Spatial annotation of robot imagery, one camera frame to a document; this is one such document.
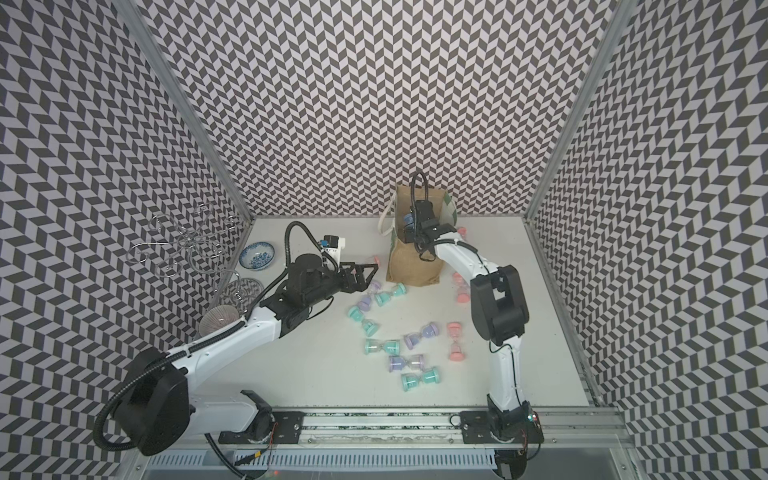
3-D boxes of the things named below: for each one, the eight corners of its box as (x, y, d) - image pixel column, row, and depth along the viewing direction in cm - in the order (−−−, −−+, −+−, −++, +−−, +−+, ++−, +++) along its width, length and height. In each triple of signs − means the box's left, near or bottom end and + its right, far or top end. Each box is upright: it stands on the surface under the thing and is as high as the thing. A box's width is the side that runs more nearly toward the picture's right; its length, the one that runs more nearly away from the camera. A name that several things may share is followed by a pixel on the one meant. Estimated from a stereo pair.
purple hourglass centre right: (408, 350, 87) (409, 347, 85) (402, 339, 89) (403, 336, 87) (438, 334, 90) (439, 330, 88) (432, 324, 92) (433, 320, 90)
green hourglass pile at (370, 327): (346, 316, 93) (344, 311, 91) (355, 308, 95) (354, 302, 92) (370, 338, 89) (369, 334, 86) (379, 330, 90) (378, 325, 88)
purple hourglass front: (388, 371, 83) (388, 368, 81) (388, 358, 86) (388, 354, 83) (423, 371, 83) (424, 368, 81) (422, 358, 86) (423, 354, 83)
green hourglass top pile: (378, 307, 95) (378, 304, 94) (373, 299, 97) (372, 295, 96) (407, 292, 99) (407, 289, 97) (402, 284, 101) (402, 281, 99)
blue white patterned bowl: (240, 273, 102) (234, 266, 99) (250, 248, 109) (245, 241, 106) (268, 273, 102) (264, 266, 99) (277, 248, 109) (273, 241, 106)
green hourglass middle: (364, 355, 86) (363, 351, 83) (365, 342, 88) (364, 338, 86) (400, 355, 86) (400, 351, 84) (400, 342, 88) (400, 338, 86)
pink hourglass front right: (450, 362, 85) (451, 359, 83) (446, 326, 92) (447, 322, 90) (464, 362, 85) (466, 359, 83) (459, 326, 92) (461, 322, 90)
